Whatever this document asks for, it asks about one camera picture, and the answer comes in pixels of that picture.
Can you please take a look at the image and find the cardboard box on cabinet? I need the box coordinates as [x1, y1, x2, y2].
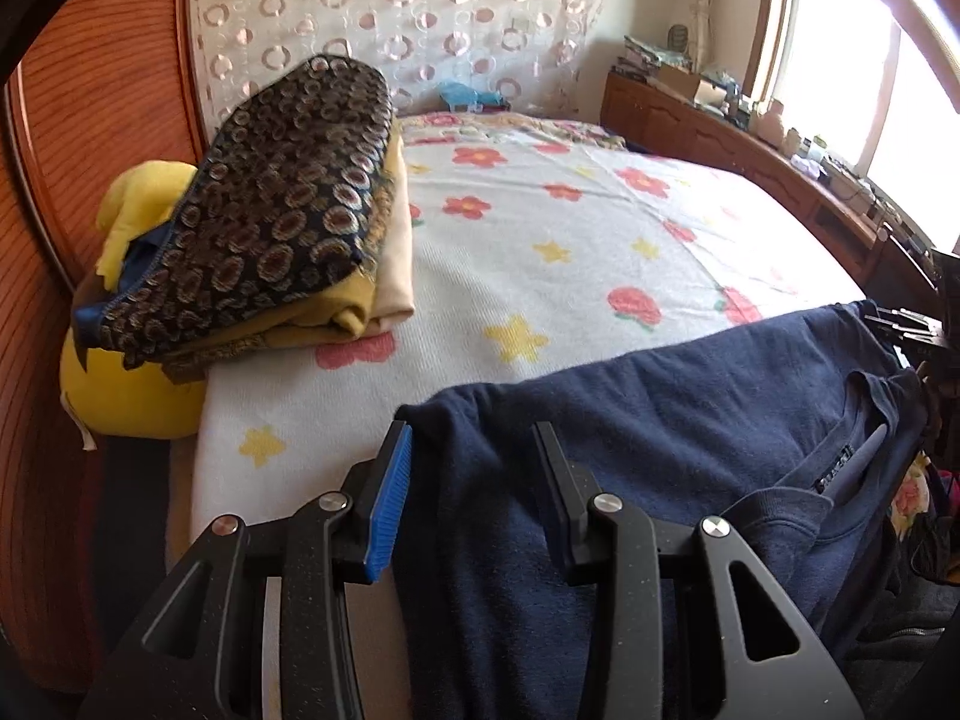
[654, 65, 727, 106]

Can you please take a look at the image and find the yellow plush toy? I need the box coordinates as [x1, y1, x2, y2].
[60, 160, 205, 450]

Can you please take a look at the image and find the navy blue printed t-shirt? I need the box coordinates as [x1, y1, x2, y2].
[392, 302, 928, 718]

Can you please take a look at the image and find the stack of papers on cabinet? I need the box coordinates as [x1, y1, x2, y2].
[617, 36, 692, 76]

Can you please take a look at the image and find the wooden louvered wardrobe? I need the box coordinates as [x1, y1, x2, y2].
[2, 0, 202, 692]

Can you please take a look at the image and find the pink bottle on cabinet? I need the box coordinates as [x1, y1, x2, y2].
[757, 99, 786, 149]

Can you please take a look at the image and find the circle-pattern sheer curtain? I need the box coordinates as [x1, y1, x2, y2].
[189, 0, 604, 132]

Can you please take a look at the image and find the yellow folded cloth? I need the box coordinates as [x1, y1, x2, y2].
[159, 127, 404, 386]

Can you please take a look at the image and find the blue tissue box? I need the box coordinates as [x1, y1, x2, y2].
[438, 80, 509, 114]

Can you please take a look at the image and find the cream folded cloth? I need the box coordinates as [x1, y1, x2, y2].
[363, 142, 415, 338]

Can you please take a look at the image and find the white flower-print bed sheet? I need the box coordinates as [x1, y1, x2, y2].
[164, 127, 869, 720]

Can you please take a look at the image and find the wooden sideboard cabinet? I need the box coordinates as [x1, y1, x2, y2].
[599, 71, 937, 312]

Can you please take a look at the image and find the window with wooden frame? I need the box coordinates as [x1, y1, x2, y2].
[748, 0, 958, 250]

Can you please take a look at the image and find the dark circle-pattern folded cloth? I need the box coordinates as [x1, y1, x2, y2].
[71, 52, 397, 373]

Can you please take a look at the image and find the floral quilt blanket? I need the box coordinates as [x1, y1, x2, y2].
[398, 112, 628, 153]

